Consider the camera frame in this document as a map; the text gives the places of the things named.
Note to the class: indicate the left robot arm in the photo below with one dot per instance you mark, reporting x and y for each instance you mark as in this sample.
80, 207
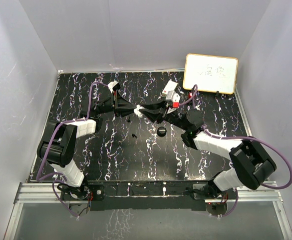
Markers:
57, 145

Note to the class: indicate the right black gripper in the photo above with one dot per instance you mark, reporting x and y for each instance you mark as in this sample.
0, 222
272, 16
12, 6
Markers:
154, 111

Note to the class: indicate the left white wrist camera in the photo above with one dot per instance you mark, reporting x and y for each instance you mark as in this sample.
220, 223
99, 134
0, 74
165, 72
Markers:
114, 86

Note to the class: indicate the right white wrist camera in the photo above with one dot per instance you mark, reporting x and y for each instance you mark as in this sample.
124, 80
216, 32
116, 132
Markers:
172, 99

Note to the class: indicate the black earbud charging case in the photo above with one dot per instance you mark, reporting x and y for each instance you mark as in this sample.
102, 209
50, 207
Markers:
161, 131

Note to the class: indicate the white earbud charging case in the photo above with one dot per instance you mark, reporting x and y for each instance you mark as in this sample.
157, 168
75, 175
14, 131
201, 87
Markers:
137, 111

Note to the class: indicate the white cardboard box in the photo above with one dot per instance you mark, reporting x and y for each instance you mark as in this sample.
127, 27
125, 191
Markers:
170, 86

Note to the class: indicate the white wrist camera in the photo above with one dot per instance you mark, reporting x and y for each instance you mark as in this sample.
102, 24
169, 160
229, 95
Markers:
172, 99
114, 86

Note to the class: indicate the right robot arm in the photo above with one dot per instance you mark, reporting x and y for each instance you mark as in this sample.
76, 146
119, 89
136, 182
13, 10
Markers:
252, 165

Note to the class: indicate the black front mounting bar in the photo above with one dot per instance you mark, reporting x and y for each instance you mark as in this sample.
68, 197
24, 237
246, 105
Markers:
148, 195

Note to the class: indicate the white board yellow frame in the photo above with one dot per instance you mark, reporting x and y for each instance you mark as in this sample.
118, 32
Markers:
213, 74

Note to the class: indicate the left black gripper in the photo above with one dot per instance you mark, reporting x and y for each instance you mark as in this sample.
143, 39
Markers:
125, 107

